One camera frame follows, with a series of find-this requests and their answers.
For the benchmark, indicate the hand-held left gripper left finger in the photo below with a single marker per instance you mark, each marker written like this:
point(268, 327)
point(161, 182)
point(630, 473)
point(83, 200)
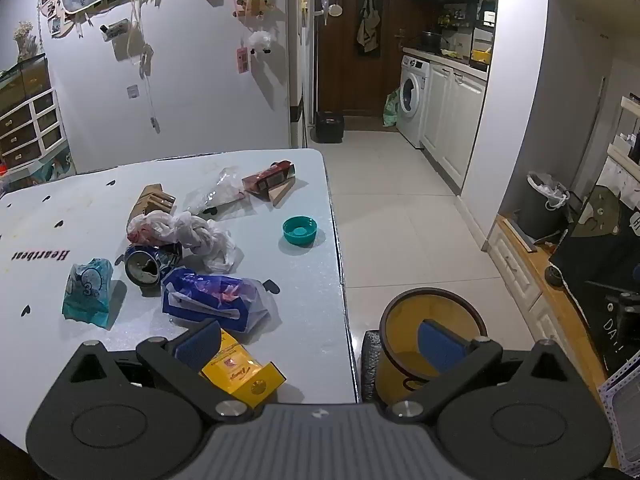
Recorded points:
point(196, 346)

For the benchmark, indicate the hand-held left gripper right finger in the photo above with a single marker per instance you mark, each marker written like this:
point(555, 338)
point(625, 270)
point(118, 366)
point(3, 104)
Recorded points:
point(440, 347)

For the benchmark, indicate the yellow cardboard box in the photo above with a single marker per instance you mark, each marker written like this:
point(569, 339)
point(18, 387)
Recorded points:
point(235, 372)

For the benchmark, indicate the yellow bin with brown rim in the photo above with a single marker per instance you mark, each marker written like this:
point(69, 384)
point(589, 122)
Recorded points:
point(400, 320)

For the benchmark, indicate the blue plastic packet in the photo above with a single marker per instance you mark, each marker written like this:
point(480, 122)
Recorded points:
point(210, 296)

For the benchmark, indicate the crushed blue drink can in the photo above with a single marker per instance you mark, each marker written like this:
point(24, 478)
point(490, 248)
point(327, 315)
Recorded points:
point(145, 267)

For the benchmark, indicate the white plastic bag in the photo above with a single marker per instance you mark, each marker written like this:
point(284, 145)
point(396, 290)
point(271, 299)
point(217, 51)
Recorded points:
point(200, 235)

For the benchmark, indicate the teal tissue packet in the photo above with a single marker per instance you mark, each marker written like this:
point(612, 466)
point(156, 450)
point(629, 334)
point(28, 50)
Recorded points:
point(87, 290)

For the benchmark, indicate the brown cardboard piece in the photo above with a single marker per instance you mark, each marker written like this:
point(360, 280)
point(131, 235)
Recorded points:
point(150, 200)

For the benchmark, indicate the teal plastic lid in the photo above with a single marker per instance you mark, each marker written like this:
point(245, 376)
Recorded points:
point(299, 231)

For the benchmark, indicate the clear plastic bag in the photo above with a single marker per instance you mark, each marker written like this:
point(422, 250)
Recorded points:
point(220, 190)

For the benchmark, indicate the low white cabinet wooden top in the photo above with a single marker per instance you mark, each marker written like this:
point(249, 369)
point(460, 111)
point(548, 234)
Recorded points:
point(520, 280)

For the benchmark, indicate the grey bin with white liner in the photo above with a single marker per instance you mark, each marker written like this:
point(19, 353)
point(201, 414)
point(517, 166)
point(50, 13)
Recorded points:
point(537, 210)

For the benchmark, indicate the red snack wrapper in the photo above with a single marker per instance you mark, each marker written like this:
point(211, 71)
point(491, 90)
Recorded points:
point(265, 177)

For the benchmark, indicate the black printed cloth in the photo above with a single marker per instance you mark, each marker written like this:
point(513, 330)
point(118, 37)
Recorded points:
point(600, 260)

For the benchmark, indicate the white perforated basket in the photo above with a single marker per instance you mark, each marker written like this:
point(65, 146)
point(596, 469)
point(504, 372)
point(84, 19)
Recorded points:
point(620, 410)

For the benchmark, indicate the white kitchen base cabinets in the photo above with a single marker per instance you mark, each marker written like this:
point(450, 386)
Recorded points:
point(452, 120)

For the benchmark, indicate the teal printed storage box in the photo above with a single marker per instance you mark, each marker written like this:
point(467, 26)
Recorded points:
point(45, 170)

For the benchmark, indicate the green plastic bag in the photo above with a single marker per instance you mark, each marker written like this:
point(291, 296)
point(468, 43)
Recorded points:
point(391, 110)

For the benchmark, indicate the small black floor box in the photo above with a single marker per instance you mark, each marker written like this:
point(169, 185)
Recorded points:
point(329, 127)

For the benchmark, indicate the white washing machine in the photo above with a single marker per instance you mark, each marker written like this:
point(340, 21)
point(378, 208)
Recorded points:
point(414, 100)

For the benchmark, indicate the white drawer cabinet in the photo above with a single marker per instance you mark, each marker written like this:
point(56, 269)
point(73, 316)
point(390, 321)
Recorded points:
point(27, 130)

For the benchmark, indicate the pink hanging tag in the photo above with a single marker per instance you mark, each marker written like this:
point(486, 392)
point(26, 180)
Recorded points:
point(242, 60)

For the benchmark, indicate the brown wooden door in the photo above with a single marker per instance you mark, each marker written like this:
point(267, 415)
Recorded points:
point(347, 70)

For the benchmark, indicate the white refrigerator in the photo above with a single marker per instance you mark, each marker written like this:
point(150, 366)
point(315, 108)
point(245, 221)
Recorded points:
point(295, 60)

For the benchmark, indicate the black cooking pot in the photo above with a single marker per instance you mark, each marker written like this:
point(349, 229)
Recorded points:
point(431, 41)

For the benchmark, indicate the white plush sheep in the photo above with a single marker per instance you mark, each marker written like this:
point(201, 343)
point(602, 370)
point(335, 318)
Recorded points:
point(260, 41)

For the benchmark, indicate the hanging apron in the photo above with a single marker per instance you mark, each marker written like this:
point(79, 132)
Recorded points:
point(369, 20)

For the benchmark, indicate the wooden toy plane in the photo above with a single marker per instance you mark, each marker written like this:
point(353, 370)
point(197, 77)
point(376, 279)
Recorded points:
point(255, 7)

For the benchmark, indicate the dried flower bunch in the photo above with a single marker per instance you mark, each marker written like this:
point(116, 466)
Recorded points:
point(24, 35)

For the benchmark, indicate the white wall switch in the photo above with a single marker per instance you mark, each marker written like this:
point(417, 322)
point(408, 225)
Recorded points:
point(132, 92)

